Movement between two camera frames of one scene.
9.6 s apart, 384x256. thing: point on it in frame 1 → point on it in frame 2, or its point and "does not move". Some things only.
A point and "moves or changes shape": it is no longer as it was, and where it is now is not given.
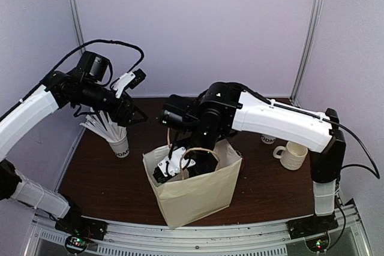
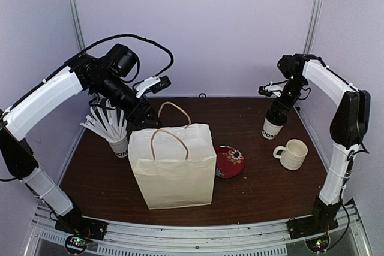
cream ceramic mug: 291,156 does not move
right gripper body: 210,163 → 288,104
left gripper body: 116,114 → 133,117
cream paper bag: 183,201 moves or changes shape
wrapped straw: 96,131 does not move
